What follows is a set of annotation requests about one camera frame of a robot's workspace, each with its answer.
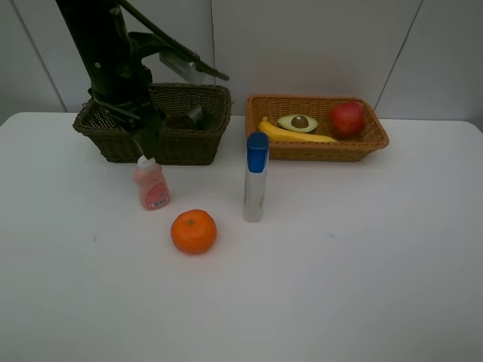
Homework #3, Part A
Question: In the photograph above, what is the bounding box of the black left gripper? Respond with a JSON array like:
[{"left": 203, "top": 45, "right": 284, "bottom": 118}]
[{"left": 89, "top": 84, "right": 165, "bottom": 159}]

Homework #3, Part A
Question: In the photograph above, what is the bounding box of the pink bottle white cap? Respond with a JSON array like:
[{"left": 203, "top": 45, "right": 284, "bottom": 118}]
[{"left": 134, "top": 155, "right": 170, "bottom": 211}]

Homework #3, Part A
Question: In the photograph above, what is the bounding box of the dark green pump bottle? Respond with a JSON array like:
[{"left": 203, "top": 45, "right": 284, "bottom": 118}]
[{"left": 181, "top": 106, "right": 218, "bottom": 131}]

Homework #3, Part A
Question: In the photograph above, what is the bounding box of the orange tangerine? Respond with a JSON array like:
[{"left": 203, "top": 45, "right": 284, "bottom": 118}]
[{"left": 171, "top": 209, "right": 217, "bottom": 255}]

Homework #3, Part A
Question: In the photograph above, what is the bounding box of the white tube blue cap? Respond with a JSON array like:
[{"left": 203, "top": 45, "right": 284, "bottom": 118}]
[{"left": 244, "top": 131, "right": 269, "bottom": 222}]

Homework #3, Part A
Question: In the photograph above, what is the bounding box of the yellow banana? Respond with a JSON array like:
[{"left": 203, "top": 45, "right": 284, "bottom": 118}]
[{"left": 258, "top": 117, "right": 337, "bottom": 143}]

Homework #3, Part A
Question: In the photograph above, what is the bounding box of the halved avocado with pit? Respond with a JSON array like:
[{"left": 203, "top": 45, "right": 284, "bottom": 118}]
[{"left": 277, "top": 115, "right": 318, "bottom": 133}]

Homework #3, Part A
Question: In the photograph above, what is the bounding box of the red apple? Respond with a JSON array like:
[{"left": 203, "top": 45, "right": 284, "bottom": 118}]
[{"left": 330, "top": 101, "right": 365, "bottom": 139}]

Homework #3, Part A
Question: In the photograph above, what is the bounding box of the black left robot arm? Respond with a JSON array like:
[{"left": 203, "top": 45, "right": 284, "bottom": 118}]
[{"left": 57, "top": 1, "right": 165, "bottom": 159}]

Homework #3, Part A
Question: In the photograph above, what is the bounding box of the dark green wicker basket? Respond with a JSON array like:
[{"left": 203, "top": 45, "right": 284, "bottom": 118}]
[{"left": 72, "top": 83, "right": 232, "bottom": 166}]

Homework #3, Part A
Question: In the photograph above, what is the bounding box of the orange wicker basket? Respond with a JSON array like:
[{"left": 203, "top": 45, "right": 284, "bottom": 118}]
[{"left": 245, "top": 94, "right": 389, "bottom": 162}]

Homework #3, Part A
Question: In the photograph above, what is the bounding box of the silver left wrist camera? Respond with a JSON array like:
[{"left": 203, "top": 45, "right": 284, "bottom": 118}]
[{"left": 158, "top": 51, "right": 205, "bottom": 84}]

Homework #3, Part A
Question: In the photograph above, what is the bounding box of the black left camera cable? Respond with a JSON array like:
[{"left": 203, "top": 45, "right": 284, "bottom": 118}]
[{"left": 118, "top": 0, "right": 230, "bottom": 81}]

